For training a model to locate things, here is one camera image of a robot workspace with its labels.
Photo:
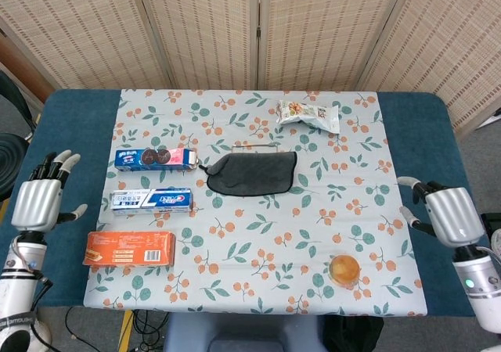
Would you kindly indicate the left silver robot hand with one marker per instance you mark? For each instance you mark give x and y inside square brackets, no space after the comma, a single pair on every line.
[37,203]

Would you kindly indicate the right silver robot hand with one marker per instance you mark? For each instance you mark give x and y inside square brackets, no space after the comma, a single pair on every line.
[456,215]

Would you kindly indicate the blue cloth with grey back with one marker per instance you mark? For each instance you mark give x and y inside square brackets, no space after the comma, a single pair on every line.
[254,172]

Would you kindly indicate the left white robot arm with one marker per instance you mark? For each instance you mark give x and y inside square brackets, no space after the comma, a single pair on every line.
[17,285]

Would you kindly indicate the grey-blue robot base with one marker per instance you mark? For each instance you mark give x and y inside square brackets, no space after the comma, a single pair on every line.
[242,334]

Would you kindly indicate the black floor box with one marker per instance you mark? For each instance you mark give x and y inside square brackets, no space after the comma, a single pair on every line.
[491,220]

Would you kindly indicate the black chair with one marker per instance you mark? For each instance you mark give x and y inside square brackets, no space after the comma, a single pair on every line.
[9,160]

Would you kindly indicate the teal table cover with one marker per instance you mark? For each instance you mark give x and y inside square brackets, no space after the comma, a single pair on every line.
[90,133]

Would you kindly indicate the orange cardboard box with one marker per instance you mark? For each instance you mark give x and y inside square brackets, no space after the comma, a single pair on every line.
[129,248]

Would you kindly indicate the white blue toothpaste box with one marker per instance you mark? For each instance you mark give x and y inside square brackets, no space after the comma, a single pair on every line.
[152,202]

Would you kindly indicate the blue pink cookie box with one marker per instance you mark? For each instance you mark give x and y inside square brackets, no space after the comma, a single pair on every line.
[156,159]

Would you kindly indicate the brown wooden board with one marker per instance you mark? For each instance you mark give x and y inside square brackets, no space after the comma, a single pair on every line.
[19,66]

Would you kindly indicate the black bag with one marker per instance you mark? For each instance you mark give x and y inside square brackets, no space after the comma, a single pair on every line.
[352,334]

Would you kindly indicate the white green snack bag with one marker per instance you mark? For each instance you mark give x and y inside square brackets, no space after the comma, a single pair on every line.
[309,115]

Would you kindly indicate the floral tablecloth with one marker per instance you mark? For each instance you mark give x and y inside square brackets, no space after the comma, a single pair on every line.
[250,117]

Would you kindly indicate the woven folding screen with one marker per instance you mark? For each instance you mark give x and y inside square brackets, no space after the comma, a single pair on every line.
[203,31]

